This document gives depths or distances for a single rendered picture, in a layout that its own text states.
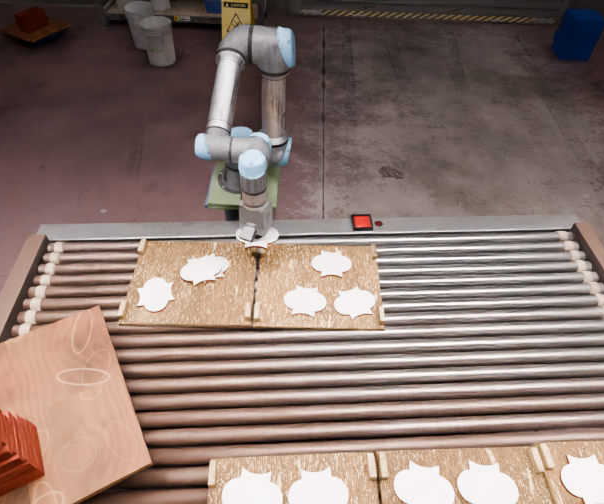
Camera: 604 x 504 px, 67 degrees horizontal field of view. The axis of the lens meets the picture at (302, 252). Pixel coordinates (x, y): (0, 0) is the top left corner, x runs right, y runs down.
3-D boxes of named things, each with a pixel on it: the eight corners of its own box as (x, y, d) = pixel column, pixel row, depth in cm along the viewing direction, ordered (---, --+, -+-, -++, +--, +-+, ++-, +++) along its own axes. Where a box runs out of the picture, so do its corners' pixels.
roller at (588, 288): (31, 303, 154) (25, 294, 150) (595, 287, 164) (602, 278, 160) (26, 315, 150) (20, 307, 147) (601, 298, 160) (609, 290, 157)
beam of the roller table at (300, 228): (46, 235, 177) (40, 224, 173) (568, 224, 188) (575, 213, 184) (39, 251, 172) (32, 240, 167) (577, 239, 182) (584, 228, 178)
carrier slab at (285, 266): (261, 246, 167) (261, 243, 166) (374, 249, 167) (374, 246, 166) (253, 328, 144) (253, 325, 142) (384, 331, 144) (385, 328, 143)
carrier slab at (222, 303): (144, 244, 167) (143, 241, 165) (257, 245, 167) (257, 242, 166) (118, 326, 143) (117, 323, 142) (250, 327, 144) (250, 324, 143)
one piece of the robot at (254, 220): (226, 205, 132) (231, 244, 144) (254, 214, 130) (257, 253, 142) (245, 181, 139) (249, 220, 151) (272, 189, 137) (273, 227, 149)
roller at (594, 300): (26, 316, 150) (19, 307, 147) (601, 298, 160) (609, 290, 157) (21, 328, 147) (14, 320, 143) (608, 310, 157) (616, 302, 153)
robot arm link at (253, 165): (268, 147, 129) (264, 166, 123) (269, 178, 137) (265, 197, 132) (240, 145, 129) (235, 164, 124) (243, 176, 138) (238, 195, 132)
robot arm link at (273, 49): (256, 151, 191) (252, 17, 149) (291, 154, 191) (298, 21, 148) (251, 170, 183) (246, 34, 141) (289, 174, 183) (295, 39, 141)
